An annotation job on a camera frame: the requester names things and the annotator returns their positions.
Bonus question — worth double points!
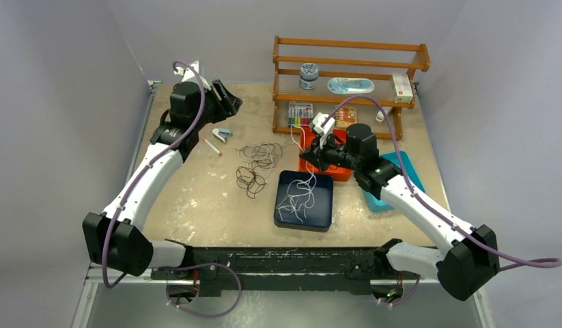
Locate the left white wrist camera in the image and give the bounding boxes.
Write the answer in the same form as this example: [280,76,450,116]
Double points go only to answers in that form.
[181,60,212,90]

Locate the orange plastic bin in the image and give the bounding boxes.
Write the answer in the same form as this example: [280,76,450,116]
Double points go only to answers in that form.
[298,128,352,182]

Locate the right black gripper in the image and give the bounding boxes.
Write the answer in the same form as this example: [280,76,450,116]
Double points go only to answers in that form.
[299,131,361,175]

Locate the white small device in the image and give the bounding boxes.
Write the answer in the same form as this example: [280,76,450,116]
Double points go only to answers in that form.
[375,107,393,122]

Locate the light blue stapler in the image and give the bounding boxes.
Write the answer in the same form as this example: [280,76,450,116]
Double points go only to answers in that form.
[212,128,233,144]

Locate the white cable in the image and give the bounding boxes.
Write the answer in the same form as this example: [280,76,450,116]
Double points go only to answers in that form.
[275,180,318,225]
[290,124,319,191]

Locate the wooden shelf rack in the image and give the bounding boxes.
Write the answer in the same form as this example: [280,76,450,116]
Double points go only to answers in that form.
[272,36,431,140]

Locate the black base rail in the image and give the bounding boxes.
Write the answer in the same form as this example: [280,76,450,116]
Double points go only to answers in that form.
[152,247,416,297]

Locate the blue packaged item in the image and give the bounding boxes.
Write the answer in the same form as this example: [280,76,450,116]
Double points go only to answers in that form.
[327,77,375,94]

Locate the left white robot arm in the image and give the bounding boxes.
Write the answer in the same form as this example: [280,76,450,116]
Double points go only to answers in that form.
[82,80,242,279]

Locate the coloured marker pen pack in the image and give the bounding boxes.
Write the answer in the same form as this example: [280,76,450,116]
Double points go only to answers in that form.
[287,102,313,127]

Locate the dark blue plastic bin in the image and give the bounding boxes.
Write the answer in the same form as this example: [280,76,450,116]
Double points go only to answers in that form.
[273,170,334,232]

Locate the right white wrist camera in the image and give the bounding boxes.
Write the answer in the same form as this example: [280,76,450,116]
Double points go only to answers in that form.
[309,113,336,149]

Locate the white blue lidded jar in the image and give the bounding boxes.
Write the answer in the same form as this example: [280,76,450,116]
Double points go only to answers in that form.
[299,62,319,90]

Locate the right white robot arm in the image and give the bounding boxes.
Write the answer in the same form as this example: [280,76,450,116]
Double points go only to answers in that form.
[300,124,500,301]

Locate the light blue plastic bin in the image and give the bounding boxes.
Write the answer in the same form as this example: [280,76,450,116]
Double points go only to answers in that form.
[362,151,426,214]

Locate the white red box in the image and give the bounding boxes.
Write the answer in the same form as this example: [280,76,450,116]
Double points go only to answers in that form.
[391,73,414,103]

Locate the orange spiral notebook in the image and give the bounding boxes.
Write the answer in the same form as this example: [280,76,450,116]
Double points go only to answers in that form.
[334,106,358,129]

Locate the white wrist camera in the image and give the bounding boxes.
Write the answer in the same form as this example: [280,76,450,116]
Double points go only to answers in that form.
[181,60,212,90]
[309,113,336,149]

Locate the white orange marker pen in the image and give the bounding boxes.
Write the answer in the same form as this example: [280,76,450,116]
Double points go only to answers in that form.
[200,135,223,156]

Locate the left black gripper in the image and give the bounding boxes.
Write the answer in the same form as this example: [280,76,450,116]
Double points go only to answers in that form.
[192,80,241,131]

